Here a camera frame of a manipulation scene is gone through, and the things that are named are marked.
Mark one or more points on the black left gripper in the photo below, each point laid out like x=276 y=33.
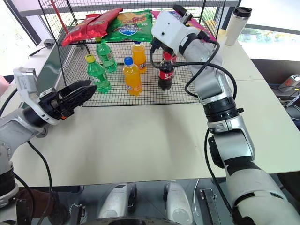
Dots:
x=52 y=102

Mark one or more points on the pale yellow box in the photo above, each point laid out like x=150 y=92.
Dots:
x=222 y=35

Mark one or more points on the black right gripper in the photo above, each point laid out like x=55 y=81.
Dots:
x=157 y=45

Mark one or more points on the red pole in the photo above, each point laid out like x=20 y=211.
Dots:
x=59 y=16

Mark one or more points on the pink cloth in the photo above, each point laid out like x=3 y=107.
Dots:
x=2 y=85

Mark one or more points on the cola bottle with red cap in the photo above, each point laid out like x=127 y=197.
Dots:
x=166 y=76

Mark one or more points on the red chips bag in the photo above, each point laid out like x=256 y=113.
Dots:
x=77 y=32
x=105 y=21

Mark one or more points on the conveyor with green side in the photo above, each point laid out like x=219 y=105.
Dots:
x=50 y=65

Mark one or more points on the silver rounded robot leg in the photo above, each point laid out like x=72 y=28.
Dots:
x=178 y=201
x=117 y=201

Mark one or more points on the orange soda bottle blue cap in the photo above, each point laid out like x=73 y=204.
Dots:
x=132 y=79

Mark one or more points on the small black box device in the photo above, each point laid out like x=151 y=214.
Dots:
x=48 y=43

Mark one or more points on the grey round table fitting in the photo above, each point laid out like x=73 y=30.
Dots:
x=42 y=132

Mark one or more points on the white tumbler with black lid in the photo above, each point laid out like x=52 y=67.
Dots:
x=235 y=25

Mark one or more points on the magenta chips bag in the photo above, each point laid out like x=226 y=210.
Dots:
x=199 y=27

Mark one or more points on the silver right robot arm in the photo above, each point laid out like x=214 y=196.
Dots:
x=225 y=93

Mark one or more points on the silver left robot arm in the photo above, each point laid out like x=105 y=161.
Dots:
x=14 y=131

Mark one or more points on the black metal bracket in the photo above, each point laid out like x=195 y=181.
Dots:
x=209 y=204

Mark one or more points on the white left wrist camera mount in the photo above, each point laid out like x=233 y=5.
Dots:
x=25 y=82

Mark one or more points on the green chips bag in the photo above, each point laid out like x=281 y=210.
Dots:
x=131 y=28

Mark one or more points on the grey device with red panel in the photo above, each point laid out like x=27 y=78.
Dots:
x=291 y=82

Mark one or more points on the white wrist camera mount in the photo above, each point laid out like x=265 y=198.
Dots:
x=166 y=25
x=25 y=82

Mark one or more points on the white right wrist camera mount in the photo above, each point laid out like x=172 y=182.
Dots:
x=166 y=25

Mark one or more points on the green soda bottle yellow cap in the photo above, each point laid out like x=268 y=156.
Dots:
x=97 y=77

